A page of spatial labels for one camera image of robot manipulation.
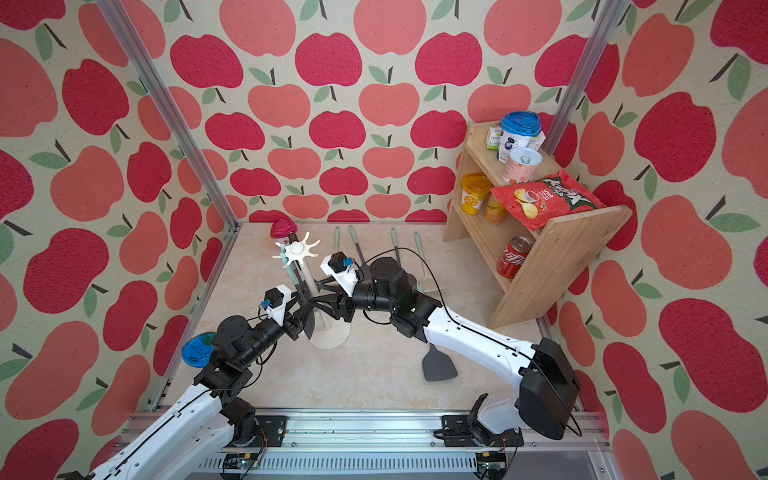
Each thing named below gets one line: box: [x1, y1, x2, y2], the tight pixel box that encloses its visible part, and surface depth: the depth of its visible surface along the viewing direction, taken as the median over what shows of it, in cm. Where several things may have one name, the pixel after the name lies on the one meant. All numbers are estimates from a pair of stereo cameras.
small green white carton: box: [487, 127, 502, 150], surface depth 81 cm
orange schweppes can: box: [484, 192, 506, 225], surface depth 92 cm
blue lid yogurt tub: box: [498, 110, 542, 164], surface depth 72 cm
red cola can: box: [497, 235, 533, 279], surface depth 74 cm
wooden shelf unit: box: [443, 122, 634, 329], surface depth 73 cm
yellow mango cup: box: [461, 172, 492, 216], surface depth 92 cm
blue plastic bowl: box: [182, 331, 217, 368], surface depth 79 cm
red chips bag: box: [490, 170, 607, 231], surface depth 64 cm
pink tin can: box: [502, 146, 543, 183], surface depth 70 cm
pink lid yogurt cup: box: [270, 218, 298, 245], surface depth 110 cm
